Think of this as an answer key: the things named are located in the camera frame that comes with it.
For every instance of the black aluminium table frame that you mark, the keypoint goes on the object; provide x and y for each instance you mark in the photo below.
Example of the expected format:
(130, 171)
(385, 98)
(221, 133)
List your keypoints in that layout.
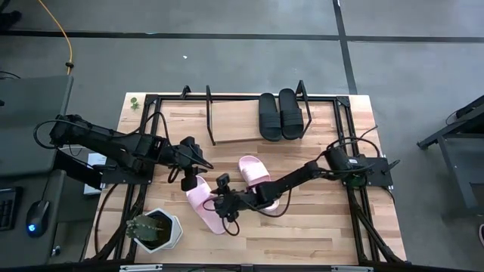
(170, 97)

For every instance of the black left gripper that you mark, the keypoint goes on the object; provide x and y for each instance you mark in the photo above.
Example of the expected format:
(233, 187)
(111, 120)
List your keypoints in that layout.
(185, 160)

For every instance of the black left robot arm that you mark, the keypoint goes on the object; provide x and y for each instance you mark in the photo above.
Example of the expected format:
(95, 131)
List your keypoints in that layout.
(113, 145)

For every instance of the black computer mouse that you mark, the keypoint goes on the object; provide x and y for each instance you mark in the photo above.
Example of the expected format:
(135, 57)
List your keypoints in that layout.
(38, 215)

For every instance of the small green plant sprig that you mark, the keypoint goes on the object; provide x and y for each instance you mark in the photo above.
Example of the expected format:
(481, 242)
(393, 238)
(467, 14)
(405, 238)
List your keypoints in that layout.
(134, 104)

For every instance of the white box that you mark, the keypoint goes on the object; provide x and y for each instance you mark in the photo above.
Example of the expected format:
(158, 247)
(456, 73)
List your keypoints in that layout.
(97, 158)

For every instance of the green cactus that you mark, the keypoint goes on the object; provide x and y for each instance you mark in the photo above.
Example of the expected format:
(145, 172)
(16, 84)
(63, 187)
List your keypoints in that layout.
(145, 228)

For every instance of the potted cactus white pot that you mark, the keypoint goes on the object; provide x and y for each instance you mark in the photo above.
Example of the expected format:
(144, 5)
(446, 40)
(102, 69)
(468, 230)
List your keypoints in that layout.
(174, 230)

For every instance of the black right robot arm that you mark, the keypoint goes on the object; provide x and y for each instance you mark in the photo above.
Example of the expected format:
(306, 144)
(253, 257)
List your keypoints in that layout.
(291, 179)

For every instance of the wooden shelf black metal frame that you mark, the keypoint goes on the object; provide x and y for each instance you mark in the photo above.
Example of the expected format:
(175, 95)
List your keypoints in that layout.
(234, 121)

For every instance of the silver metal bracket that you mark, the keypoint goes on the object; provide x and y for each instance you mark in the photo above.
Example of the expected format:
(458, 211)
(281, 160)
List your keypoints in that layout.
(351, 269)
(140, 267)

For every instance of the pink slide sandal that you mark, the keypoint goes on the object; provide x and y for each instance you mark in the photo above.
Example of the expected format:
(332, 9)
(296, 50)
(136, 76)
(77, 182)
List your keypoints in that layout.
(200, 204)
(252, 170)

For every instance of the grey desk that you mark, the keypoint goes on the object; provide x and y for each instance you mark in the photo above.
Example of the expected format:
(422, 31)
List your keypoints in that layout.
(19, 249)
(30, 124)

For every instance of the dark grey metal stand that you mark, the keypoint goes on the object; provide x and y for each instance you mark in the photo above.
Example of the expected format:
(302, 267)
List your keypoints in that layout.
(453, 158)

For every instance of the black slide sandal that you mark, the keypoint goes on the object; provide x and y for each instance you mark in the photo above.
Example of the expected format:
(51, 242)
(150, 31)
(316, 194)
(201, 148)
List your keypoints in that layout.
(270, 121)
(292, 117)

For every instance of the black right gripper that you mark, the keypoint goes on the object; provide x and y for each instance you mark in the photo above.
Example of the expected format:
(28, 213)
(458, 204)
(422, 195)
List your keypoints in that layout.
(240, 200)

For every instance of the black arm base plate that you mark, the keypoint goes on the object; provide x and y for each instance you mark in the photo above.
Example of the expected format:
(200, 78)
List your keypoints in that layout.
(378, 174)
(113, 177)

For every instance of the black keyboard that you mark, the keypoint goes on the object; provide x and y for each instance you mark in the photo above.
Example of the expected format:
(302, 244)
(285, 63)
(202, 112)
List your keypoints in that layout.
(7, 208)

